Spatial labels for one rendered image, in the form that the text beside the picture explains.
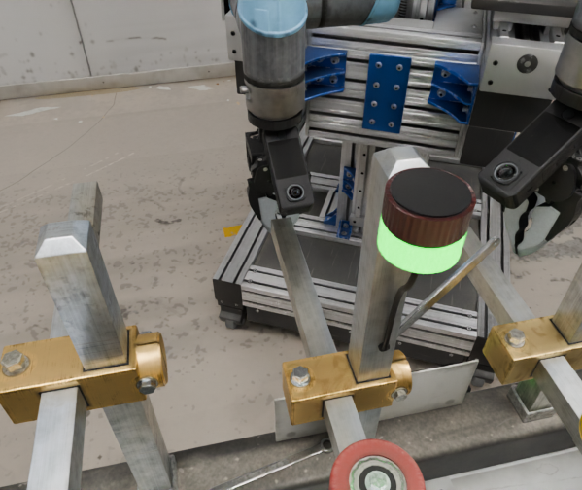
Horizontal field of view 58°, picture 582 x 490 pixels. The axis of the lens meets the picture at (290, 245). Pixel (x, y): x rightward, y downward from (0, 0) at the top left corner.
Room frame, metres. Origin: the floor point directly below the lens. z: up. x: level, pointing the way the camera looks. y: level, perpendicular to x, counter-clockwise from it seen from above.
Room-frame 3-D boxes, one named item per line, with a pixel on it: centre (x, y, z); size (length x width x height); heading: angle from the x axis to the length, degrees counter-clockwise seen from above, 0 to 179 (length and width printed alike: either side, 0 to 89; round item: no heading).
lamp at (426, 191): (0.28, -0.09, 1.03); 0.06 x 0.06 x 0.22; 12
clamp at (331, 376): (0.32, -0.06, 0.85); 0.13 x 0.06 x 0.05; 102
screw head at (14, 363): (0.26, 0.23, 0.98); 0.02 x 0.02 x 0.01
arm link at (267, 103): (0.61, 0.02, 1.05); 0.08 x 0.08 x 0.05
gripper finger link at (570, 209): (0.43, -0.28, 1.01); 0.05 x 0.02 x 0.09; 32
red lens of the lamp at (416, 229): (0.28, -0.09, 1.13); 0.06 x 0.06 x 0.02
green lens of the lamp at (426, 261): (0.28, -0.09, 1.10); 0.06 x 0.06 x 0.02
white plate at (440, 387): (0.36, -0.11, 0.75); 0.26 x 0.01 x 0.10; 102
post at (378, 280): (0.33, -0.08, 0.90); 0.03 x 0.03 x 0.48; 12
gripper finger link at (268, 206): (0.62, 0.04, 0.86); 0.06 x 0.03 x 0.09; 12
